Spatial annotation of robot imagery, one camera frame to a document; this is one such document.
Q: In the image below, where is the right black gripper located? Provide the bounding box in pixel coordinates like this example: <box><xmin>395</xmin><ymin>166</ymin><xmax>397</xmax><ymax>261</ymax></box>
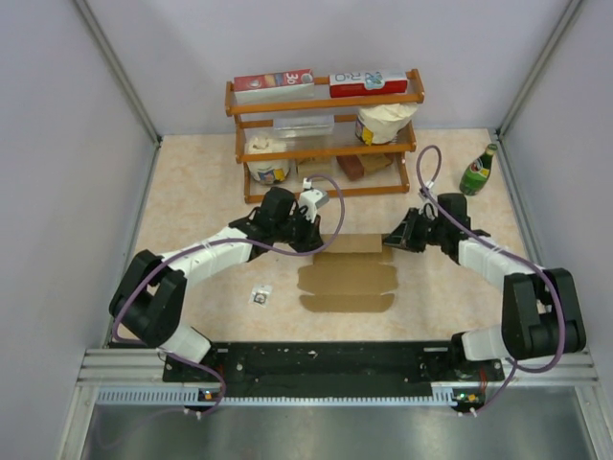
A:
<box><xmin>383</xmin><ymin>208</ymin><xmax>447</xmax><ymax>253</ymax></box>

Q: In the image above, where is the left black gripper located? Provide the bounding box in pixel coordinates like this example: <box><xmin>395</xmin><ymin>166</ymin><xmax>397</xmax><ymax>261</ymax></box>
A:
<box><xmin>273</xmin><ymin>207</ymin><xmax>325</xmax><ymax>256</ymax></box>

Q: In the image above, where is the brown cardboard box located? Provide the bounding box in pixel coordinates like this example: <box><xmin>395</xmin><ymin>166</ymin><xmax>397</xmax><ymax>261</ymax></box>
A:
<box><xmin>298</xmin><ymin>234</ymin><xmax>398</xmax><ymax>313</ymax></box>

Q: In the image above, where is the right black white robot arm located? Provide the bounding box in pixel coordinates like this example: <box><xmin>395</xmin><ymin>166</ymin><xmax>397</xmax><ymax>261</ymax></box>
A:
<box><xmin>382</xmin><ymin>193</ymin><xmax>587</xmax><ymax>380</ymax></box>

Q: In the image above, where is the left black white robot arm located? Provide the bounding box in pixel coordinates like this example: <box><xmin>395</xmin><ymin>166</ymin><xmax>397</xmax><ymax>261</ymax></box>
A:
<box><xmin>109</xmin><ymin>185</ymin><xmax>329</xmax><ymax>380</ymax></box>

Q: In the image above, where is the red white foil box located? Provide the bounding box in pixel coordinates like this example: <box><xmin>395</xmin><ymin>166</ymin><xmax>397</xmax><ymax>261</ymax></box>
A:
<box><xmin>233</xmin><ymin>69</ymin><xmax>315</xmax><ymax>104</ymax></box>

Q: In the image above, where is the red white wrap box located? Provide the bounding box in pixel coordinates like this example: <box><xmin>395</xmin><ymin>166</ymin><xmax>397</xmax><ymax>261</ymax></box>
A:
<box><xmin>329</xmin><ymin>70</ymin><xmax>408</xmax><ymax>98</ymax></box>

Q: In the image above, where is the beige sponge pack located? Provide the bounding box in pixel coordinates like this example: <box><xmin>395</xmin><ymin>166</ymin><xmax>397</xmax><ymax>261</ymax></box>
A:
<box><xmin>296</xmin><ymin>157</ymin><xmax>333</xmax><ymax>180</ymax></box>

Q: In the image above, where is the lower toilet paper roll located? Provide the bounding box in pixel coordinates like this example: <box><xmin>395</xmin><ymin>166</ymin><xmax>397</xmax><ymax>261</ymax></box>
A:
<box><xmin>245</xmin><ymin>134</ymin><xmax>290</xmax><ymax>185</ymax></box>

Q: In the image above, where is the toilet paper roll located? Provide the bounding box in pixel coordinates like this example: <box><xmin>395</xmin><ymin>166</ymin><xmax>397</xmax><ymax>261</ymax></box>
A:
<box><xmin>355</xmin><ymin>103</ymin><xmax>419</xmax><ymax>146</ymax></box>
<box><xmin>245</xmin><ymin>134</ymin><xmax>290</xmax><ymax>185</ymax></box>

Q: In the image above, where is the small plastic bag packet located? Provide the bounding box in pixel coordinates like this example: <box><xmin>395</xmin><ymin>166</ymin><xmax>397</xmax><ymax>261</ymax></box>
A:
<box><xmin>250</xmin><ymin>285</ymin><xmax>273</xmax><ymax>307</ymax></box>

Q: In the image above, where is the red-brown scouring pad pack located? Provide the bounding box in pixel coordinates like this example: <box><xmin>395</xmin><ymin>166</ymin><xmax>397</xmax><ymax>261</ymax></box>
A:
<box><xmin>336</xmin><ymin>153</ymin><xmax>393</xmax><ymax>181</ymax></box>

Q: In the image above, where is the green glass bottle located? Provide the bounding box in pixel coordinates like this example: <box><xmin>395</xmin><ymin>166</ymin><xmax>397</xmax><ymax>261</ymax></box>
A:
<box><xmin>459</xmin><ymin>143</ymin><xmax>498</xmax><ymax>196</ymax></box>

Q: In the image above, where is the orange wooden shelf rack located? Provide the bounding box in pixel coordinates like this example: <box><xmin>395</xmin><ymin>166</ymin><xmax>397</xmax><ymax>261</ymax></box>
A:
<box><xmin>224</xmin><ymin>69</ymin><xmax>425</xmax><ymax>204</ymax></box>

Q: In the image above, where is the clear plastic container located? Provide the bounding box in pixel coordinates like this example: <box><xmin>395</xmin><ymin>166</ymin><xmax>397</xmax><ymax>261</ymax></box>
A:
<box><xmin>273</xmin><ymin>115</ymin><xmax>335</xmax><ymax>139</ymax></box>

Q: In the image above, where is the upper toilet paper roll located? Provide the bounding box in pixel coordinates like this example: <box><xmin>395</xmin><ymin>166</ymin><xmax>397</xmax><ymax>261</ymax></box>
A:
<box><xmin>355</xmin><ymin>103</ymin><xmax>419</xmax><ymax>146</ymax></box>

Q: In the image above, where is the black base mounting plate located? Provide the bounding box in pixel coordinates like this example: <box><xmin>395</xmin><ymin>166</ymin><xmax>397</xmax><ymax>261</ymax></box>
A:
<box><xmin>163</xmin><ymin>341</ymin><xmax>504</xmax><ymax>398</ymax></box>

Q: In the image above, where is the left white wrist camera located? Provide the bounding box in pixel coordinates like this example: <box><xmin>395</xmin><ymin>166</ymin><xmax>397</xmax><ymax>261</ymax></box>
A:
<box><xmin>298</xmin><ymin>178</ymin><xmax>329</xmax><ymax>222</ymax></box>

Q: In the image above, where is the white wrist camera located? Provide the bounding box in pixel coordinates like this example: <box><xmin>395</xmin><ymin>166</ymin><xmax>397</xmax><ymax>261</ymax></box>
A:
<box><xmin>298</xmin><ymin>178</ymin><xmax>329</xmax><ymax>222</ymax></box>
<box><xmin>419</xmin><ymin>187</ymin><xmax>437</xmax><ymax>220</ymax></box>

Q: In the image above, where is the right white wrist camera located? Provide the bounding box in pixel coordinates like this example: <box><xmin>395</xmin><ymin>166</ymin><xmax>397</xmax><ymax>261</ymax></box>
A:
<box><xmin>419</xmin><ymin>187</ymin><xmax>437</xmax><ymax>220</ymax></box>

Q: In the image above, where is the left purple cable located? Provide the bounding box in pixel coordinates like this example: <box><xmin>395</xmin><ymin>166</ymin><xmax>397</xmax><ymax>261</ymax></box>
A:
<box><xmin>110</xmin><ymin>174</ymin><xmax>346</xmax><ymax>419</ymax></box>

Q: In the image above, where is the purple cable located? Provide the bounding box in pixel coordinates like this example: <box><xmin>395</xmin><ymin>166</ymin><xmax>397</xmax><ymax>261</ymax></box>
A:
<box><xmin>415</xmin><ymin>145</ymin><xmax>569</xmax><ymax>417</ymax></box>
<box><xmin>110</xmin><ymin>174</ymin><xmax>346</xmax><ymax>419</ymax></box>

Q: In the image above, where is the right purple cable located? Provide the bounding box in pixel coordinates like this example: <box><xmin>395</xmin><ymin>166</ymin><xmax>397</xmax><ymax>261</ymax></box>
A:
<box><xmin>415</xmin><ymin>145</ymin><xmax>569</xmax><ymax>417</ymax></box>

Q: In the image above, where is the aluminium frame rail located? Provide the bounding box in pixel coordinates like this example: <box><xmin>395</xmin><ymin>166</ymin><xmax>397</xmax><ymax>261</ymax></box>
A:
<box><xmin>77</xmin><ymin>349</ymin><xmax>599</xmax><ymax>387</ymax></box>

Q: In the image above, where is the grey slotted cable duct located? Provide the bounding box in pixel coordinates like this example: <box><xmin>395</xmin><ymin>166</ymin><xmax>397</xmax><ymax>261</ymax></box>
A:
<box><xmin>97</xmin><ymin>381</ymin><xmax>485</xmax><ymax>407</ymax></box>

